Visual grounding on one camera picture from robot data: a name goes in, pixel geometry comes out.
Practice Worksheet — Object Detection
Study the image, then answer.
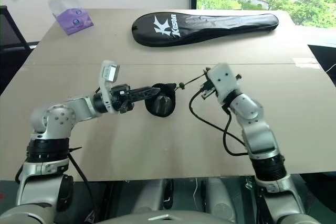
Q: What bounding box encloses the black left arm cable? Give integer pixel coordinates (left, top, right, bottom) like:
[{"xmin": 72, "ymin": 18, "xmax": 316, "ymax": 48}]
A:
[{"xmin": 67, "ymin": 145, "xmax": 96, "ymax": 218}]

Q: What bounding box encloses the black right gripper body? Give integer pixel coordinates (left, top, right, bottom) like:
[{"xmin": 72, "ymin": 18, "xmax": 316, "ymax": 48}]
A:
[{"xmin": 201, "ymin": 76, "xmax": 218, "ymax": 100}]

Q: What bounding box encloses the black drawstring pouch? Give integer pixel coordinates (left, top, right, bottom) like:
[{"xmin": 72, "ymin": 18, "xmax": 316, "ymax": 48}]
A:
[{"xmin": 144, "ymin": 68, "xmax": 211, "ymax": 119}]

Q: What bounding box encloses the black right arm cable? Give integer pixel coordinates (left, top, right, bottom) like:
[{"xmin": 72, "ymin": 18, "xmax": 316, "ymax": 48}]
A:
[{"xmin": 188, "ymin": 89, "xmax": 250, "ymax": 156}]

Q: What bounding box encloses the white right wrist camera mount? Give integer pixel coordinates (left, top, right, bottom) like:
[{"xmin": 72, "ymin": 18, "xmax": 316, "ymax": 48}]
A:
[{"xmin": 209, "ymin": 63, "xmax": 243, "ymax": 104}]

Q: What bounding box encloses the clear tape strip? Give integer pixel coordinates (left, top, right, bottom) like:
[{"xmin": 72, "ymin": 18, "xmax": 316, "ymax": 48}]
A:
[{"xmin": 292, "ymin": 57, "xmax": 318, "ymax": 68}]

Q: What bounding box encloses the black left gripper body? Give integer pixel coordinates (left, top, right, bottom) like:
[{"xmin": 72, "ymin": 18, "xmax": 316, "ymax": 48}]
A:
[{"xmin": 109, "ymin": 84, "xmax": 135, "ymax": 115}]

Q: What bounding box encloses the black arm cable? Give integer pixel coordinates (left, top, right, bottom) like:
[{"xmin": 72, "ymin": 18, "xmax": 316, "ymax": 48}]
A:
[
  {"xmin": 67, "ymin": 145, "xmax": 96, "ymax": 218},
  {"xmin": 188, "ymin": 89, "xmax": 250, "ymax": 156}
]

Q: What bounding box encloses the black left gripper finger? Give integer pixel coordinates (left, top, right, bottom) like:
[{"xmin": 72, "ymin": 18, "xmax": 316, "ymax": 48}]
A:
[
  {"xmin": 130, "ymin": 92, "xmax": 159, "ymax": 102},
  {"xmin": 129, "ymin": 86, "xmax": 160, "ymax": 95}
]

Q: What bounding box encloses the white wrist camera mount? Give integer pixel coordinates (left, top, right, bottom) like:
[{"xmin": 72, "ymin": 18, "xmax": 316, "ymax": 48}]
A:
[
  {"xmin": 209, "ymin": 63, "xmax": 243, "ymax": 104},
  {"xmin": 97, "ymin": 60, "xmax": 120, "ymax": 114}
]

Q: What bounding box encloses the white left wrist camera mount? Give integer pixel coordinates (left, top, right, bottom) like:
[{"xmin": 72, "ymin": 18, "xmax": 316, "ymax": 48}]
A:
[{"xmin": 97, "ymin": 60, "xmax": 120, "ymax": 114}]

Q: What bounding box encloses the silver robot torso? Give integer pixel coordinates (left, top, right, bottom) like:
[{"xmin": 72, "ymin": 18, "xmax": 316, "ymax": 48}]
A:
[{"xmin": 0, "ymin": 176, "xmax": 336, "ymax": 224}]

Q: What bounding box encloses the thin white cable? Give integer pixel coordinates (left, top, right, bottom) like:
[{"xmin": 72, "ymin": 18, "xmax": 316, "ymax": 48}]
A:
[{"xmin": 192, "ymin": 178, "xmax": 199, "ymax": 204}]

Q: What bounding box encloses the purple tissue pack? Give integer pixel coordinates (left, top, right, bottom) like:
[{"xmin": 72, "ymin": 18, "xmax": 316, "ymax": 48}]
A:
[{"xmin": 48, "ymin": 0, "xmax": 95, "ymax": 36}]

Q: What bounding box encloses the black badminton racket cover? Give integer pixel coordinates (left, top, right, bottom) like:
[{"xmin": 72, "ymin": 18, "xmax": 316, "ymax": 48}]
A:
[{"xmin": 131, "ymin": 10, "xmax": 279, "ymax": 48}]

